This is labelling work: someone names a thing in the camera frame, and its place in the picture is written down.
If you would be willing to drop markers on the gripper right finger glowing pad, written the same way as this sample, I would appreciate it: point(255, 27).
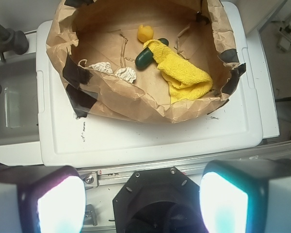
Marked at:
point(246, 196)

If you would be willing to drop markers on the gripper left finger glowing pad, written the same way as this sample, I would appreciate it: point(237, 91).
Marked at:
point(41, 199)

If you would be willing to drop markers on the yellow rubber duck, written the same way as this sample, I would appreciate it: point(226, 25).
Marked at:
point(145, 33)

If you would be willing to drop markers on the clear plastic container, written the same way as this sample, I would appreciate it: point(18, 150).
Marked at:
point(18, 100)

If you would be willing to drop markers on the yellow knitted cloth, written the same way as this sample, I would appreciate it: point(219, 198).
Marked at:
point(185, 80)

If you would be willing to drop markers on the crumpled white paper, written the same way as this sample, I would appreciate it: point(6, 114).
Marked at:
point(104, 67)
point(127, 74)

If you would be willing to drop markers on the brown paper bag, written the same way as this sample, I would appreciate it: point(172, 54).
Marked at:
point(86, 32)

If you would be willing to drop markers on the grey clamp knob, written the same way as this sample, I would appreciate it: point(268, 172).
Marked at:
point(14, 41)

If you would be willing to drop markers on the dark green capsule toy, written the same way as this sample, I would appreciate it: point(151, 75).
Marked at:
point(145, 57)

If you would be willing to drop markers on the metal corner bracket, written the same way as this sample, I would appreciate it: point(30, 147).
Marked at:
point(90, 217)

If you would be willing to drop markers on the aluminium extrusion rail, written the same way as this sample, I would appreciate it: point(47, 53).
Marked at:
point(193, 165)

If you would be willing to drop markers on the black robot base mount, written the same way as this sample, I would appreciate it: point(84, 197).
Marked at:
point(158, 201)

